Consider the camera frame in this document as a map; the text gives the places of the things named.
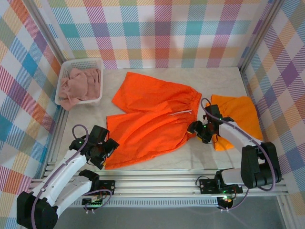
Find bright red-orange shorts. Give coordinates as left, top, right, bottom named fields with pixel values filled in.
left=105, top=71, right=202, bottom=170

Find aluminium frame bar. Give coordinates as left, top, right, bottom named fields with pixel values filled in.
left=277, top=194, right=294, bottom=229

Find aluminium frame rail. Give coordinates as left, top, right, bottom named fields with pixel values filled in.
left=25, top=167, right=289, bottom=198

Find slotted grey cable duct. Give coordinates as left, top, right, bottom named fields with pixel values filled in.
left=69, top=199, right=220, bottom=208

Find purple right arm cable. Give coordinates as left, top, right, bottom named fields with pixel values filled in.
left=201, top=97, right=278, bottom=212

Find light orange shorts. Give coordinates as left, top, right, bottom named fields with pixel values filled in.
left=211, top=94, right=264, bottom=151

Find pink shorts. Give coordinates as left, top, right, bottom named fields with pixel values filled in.
left=58, top=67, right=102, bottom=111

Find white plastic mesh basket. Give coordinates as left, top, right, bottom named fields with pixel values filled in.
left=54, top=57, right=104, bottom=107

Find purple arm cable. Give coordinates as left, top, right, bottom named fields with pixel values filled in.
left=201, top=97, right=278, bottom=212
left=30, top=124, right=113, bottom=229

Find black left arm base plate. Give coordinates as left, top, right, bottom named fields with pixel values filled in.
left=95, top=179, right=116, bottom=197

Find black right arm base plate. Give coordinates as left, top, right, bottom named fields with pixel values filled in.
left=199, top=177, right=244, bottom=195

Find aluminium corner post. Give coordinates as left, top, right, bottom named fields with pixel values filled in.
left=237, top=0, right=286, bottom=72
left=22, top=0, right=67, bottom=63

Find aluminium side rail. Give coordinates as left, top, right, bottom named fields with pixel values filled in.
left=41, top=104, right=70, bottom=178

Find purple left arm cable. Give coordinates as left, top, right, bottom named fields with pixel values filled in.
left=30, top=124, right=113, bottom=229

